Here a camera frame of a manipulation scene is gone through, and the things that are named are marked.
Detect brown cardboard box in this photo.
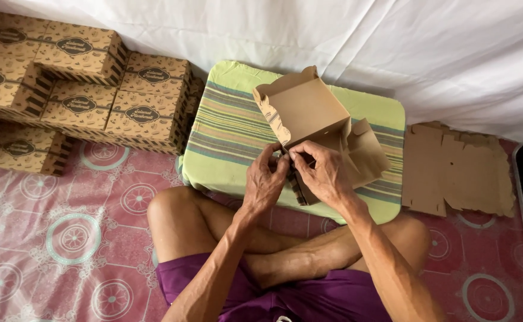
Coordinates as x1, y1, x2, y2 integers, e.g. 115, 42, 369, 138
252, 65, 392, 207

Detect person's leg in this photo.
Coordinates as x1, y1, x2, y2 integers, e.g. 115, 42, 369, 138
147, 185, 307, 264
243, 213, 433, 290

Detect green striped cushion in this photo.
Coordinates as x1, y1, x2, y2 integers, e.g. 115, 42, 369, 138
179, 60, 407, 225

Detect pink patterned mat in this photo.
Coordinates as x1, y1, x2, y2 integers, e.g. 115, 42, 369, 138
0, 136, 523, 322

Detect pile of printed cardboard boxes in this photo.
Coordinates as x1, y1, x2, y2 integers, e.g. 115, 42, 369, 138
0, 6, 207, 178

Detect person's left hand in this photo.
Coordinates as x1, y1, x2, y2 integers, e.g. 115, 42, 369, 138
238, 142, 292, 217

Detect person's left leg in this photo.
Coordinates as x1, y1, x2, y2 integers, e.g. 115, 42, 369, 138
147, 185, 307, 264

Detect person's right leg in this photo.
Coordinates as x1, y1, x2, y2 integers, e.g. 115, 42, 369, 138
243, 213, 433, 290

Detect white cloth sheet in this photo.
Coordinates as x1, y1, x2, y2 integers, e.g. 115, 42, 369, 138
0, 0, 523, 144

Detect person's right hand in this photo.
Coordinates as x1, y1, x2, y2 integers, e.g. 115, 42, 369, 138
288, 140, 363, 212

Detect purple shorts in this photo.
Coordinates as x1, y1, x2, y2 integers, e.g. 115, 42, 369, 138
156, 252, 394, 322

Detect stack of flat cardboard blanks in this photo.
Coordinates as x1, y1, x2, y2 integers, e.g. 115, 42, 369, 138
401, 121, 517, 219

